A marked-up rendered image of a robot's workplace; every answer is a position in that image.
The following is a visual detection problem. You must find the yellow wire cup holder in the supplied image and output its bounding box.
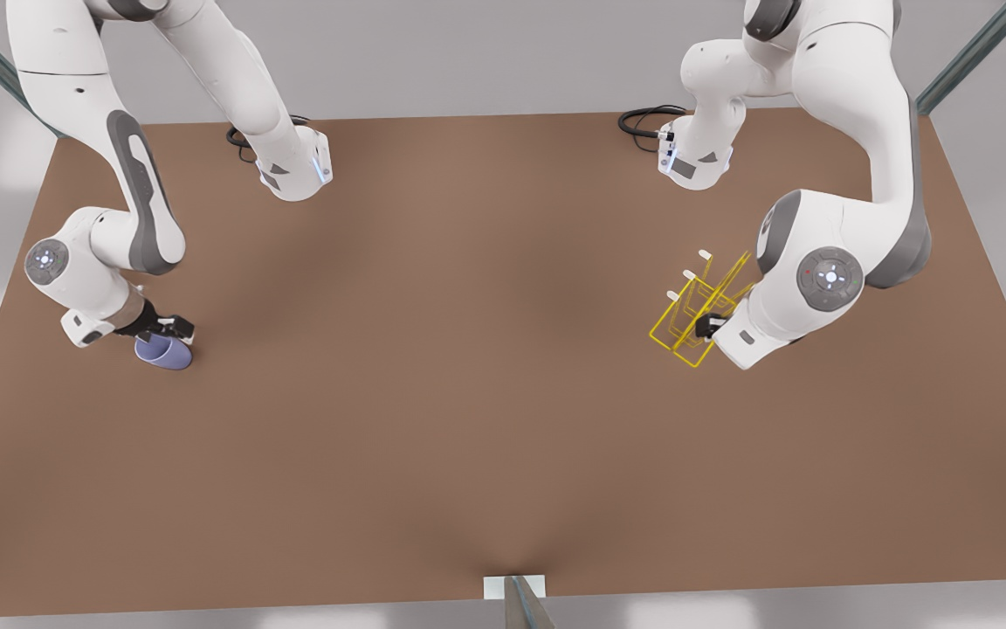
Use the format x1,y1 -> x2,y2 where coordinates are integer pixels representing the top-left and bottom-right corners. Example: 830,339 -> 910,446
649,250 -> 756,369

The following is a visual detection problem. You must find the purple cup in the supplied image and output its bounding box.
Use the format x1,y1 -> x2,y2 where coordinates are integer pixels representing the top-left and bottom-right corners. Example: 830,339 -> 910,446
134,336 -> 193,372

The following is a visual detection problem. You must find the black cable loop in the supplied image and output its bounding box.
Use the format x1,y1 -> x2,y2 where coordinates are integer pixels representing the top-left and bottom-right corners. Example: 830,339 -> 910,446
225,114 -> 312,165
617,105 -> 689,156

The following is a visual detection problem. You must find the silver frame post with foot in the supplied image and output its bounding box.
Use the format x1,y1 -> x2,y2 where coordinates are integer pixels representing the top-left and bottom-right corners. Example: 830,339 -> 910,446
483,575 -> 557,629

